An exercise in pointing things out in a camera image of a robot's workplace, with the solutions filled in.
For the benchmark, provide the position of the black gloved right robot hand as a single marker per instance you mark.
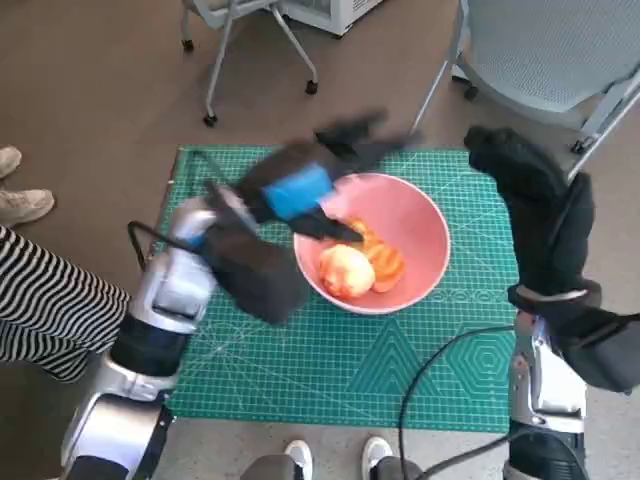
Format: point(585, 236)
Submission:
point(550, 235)

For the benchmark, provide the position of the green cutting mat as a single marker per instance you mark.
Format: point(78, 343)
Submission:
point(310, 370)

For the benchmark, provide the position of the white shoe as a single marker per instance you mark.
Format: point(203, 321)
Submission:
point(299, 457)
point(376, 456)

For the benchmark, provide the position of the grey chair with casters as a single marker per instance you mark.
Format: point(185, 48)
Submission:
point(230, 30)

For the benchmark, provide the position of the black left robot hand, blue tape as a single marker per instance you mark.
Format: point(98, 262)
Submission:
point(297, 192)

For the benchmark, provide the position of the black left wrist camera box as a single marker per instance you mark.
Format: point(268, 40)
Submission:
point(260, 280)

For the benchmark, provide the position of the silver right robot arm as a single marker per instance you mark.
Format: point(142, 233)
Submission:
point(545, 395)

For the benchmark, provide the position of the pink bowl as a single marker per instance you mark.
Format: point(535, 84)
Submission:
point(425, 235)

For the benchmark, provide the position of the round toy bread bun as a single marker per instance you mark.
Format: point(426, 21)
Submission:
point(347, 272)

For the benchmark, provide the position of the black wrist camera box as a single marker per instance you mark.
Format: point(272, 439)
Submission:
point(600, 350)
point(260, 280)

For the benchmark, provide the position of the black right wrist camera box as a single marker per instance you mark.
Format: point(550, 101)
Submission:
point(600, 350)

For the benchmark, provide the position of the grey mesh seat chair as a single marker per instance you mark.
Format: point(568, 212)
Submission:
point(545, 55)

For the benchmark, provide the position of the oblong braided toy bread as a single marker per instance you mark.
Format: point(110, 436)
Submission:
point(387, 260)

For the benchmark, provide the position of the white appliance cabinet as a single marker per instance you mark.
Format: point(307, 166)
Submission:
point(335, 15)

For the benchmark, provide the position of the grey leg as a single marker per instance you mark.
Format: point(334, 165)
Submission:
point(267, 470)
point(400, 471)

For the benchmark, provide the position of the person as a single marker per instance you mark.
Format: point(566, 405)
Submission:
point(40, 300)

